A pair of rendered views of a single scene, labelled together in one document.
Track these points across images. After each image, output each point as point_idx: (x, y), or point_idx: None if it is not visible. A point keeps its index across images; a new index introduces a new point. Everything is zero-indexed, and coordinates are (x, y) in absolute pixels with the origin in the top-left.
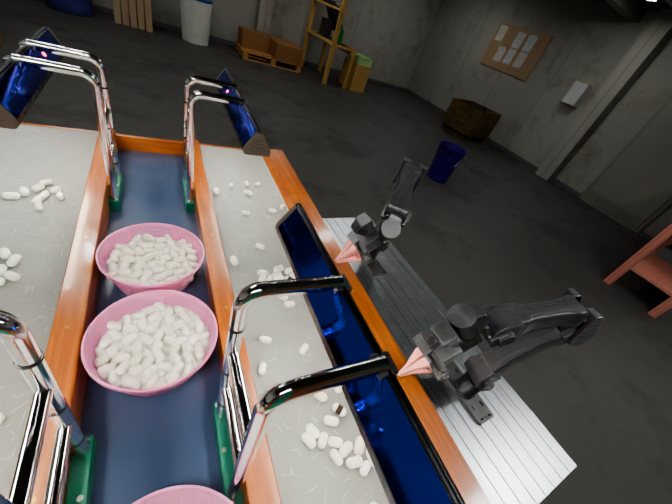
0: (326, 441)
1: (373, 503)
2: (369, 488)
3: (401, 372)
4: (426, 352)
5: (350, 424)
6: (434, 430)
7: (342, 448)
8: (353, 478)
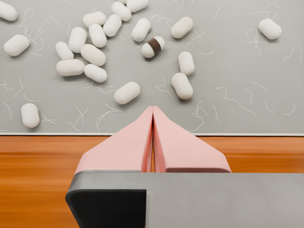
0: (116, 11)
1: (21, 38)
2: (45, 53)
3: (150, 109)
4: (163, 200)
5: (128, 62)
6: (43, 207)
7: (98, 25)
8: (65, 38)
